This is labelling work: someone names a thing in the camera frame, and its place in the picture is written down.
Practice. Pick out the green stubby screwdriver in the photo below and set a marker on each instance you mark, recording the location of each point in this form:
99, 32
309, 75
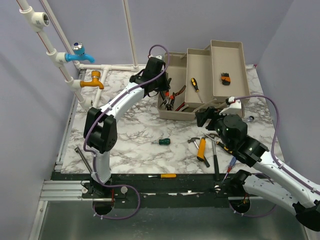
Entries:
162, 142

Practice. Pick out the blue water tap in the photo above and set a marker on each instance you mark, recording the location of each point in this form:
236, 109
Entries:
79, 54

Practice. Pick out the yellow black screwdriver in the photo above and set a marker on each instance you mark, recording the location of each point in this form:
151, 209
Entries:
196, 88
212, 136

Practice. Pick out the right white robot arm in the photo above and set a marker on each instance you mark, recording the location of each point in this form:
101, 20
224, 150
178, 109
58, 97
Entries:
292, 191

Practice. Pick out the small claw hammer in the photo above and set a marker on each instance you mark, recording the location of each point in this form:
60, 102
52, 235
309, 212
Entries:
194, 140

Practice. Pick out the orange water tap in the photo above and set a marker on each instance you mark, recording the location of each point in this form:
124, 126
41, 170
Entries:
95, 81

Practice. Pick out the metal socket wrench bar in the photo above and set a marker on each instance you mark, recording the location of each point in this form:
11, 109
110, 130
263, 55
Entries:
83, 158

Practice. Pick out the red black pliers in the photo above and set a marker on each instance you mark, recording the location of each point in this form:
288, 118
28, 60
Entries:
175, 94

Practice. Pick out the orange handle screwdriver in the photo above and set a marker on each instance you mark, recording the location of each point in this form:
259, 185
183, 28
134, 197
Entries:
163, 176

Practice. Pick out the blue red screwdriver right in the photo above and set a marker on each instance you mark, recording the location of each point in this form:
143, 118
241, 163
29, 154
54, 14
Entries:
232, 163

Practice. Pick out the black handle long hammer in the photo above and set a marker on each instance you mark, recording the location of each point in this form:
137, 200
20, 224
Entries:
215, 158

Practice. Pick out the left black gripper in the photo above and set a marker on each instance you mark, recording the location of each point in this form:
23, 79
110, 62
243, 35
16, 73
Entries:
165, 86

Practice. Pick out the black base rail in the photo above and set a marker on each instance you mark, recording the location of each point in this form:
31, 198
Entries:
127, 191

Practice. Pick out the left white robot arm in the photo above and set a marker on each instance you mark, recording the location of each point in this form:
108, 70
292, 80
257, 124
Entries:
100, 131

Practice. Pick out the orange hex key set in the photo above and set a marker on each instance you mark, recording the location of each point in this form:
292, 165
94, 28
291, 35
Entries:
225, 78

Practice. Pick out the beige translucent tool box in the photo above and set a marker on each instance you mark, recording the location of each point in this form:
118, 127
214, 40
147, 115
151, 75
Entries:
206, 66

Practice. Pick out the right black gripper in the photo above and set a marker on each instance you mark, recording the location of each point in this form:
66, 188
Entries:
211, 112

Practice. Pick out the grey wire stripper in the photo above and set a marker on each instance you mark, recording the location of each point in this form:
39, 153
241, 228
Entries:
168, 101

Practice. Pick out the white pvc pipe frame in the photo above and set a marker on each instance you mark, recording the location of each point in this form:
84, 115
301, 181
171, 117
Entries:
39, 20

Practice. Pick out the silver ratchet wrench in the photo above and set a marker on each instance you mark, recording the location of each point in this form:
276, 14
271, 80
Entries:
250, 118

